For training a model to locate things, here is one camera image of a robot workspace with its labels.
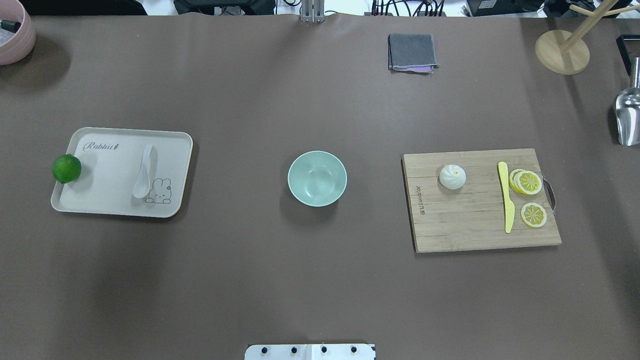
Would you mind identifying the white steamed bun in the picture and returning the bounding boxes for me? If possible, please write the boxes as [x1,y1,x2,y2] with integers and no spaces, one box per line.
[438,164,467,191]

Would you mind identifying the white ceramic soup spoon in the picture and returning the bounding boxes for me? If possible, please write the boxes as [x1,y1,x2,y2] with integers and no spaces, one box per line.
[132,144,154,199]

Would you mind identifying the mint green bowl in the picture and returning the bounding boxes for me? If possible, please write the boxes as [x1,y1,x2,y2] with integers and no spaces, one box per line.
[286,150,348,207]

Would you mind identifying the pink bowl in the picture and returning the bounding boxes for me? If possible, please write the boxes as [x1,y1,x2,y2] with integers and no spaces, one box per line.
[0,0,36,66]

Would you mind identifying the bamboo cutting board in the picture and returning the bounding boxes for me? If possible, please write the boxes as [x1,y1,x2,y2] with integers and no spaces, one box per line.
[402,148,562,253]

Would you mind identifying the grey folded cloth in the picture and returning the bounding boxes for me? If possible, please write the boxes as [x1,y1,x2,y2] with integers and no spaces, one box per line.
[387,33,441,75]

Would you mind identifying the yellow plastic knife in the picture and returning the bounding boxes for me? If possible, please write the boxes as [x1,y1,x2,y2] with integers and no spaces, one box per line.
[497,161,515,234]

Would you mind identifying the stacked lemon slices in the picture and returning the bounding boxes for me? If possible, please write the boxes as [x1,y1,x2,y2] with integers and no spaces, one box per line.
[509,168,543,196]

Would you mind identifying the cream rabbit serving tray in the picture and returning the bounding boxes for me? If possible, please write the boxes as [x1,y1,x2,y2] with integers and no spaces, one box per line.
[50,127,194,218]

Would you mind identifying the single lemon slice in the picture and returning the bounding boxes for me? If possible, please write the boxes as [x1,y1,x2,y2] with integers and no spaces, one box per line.
[519,202,547,228]

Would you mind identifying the green lime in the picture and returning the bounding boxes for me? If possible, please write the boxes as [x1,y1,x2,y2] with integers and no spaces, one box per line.
[52,153,82,184]

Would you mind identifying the wooden mug tree stand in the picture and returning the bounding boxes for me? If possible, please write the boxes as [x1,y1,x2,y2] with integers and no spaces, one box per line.
[534,0,640,76]

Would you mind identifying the metal scoop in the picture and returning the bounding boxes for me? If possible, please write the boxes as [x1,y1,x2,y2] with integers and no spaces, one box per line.
[614,57,640,146]

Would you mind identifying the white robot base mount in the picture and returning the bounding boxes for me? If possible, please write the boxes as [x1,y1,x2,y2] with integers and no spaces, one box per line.
[244,342,377,360]

